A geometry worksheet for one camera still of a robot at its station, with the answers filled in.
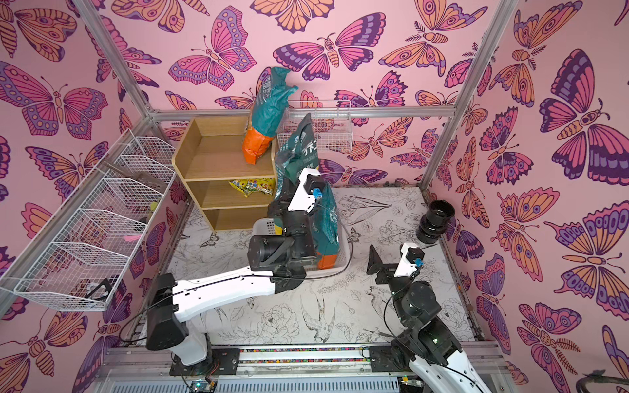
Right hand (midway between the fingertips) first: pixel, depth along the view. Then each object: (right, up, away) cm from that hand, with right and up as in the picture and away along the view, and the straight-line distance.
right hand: (385, 247), depth 68 cm
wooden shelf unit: (-54, +18, +27) cm, 63 cm away
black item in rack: (-73, -10, -6) cm, 74 cm away
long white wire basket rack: (-79, 0, -7) cm, 79 cm away
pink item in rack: (-74, +2, +5) cm, 75 cm away
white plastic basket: (-40, +4, +29) cm, 49 cm away
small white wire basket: (-13, +46, +30) cm, 57 cm away
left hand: (-27, +18, -13) cm, 35 cm away
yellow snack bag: (-45, +20, +24) cm, 55 cm away
